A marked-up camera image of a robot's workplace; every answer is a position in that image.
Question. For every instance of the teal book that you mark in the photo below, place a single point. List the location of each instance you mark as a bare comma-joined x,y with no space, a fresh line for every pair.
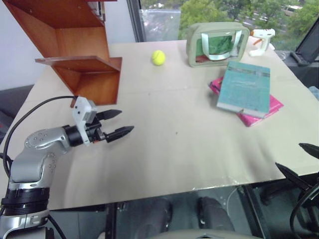
245,88

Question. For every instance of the dark grey sofa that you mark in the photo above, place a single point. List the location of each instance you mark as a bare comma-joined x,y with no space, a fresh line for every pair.
12,104

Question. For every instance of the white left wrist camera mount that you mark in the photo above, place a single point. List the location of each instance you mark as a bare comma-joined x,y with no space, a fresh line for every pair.
81,112

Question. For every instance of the pink book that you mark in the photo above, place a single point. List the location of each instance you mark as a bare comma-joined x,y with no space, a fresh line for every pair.
272,107

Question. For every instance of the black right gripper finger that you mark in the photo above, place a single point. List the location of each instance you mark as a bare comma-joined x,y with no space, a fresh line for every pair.
291,174
311,150

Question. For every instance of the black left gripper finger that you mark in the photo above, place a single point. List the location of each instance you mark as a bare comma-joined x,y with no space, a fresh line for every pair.
111,114
119,132

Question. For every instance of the black table frame leg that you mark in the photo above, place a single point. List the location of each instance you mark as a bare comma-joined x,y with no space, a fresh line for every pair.
254,211

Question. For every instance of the black monitor stand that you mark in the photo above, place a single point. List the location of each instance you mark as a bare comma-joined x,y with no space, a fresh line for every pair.
307,44

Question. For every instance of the wooden shelf unit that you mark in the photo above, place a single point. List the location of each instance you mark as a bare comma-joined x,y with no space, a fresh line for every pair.
82,62

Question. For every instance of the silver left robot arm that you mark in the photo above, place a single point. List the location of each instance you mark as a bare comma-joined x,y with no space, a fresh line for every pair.
37,159

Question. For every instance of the white glue gun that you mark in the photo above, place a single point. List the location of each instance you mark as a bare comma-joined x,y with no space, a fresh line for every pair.
263,41

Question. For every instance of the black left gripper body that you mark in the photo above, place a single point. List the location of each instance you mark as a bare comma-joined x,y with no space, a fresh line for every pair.
94,131

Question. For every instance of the green transparent zip pouch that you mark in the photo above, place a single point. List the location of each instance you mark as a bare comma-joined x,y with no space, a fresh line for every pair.
216,44

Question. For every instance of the yellow tennis ball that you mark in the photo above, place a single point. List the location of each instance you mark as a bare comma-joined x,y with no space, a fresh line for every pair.
158,57

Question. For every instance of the dark window frame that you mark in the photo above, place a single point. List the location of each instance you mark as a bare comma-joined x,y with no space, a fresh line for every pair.
135,20

